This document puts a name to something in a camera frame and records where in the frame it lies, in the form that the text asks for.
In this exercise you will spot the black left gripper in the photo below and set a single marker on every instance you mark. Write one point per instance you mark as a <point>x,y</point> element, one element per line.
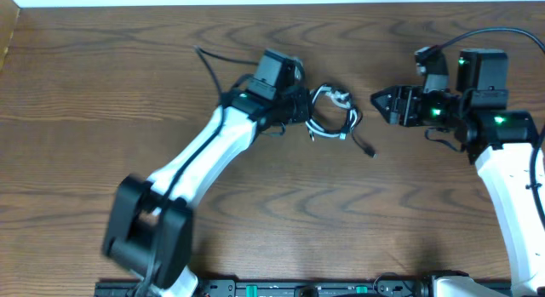
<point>304,105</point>

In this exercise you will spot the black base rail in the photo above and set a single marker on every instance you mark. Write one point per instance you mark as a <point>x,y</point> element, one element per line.
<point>389,285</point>

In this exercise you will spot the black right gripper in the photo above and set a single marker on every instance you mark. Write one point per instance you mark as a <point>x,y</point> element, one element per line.
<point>405,99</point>

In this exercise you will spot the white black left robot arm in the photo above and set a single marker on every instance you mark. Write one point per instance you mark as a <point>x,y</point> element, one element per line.
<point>150,226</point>

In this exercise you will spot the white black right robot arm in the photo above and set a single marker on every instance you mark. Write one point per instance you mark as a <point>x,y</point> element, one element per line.
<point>501,144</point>

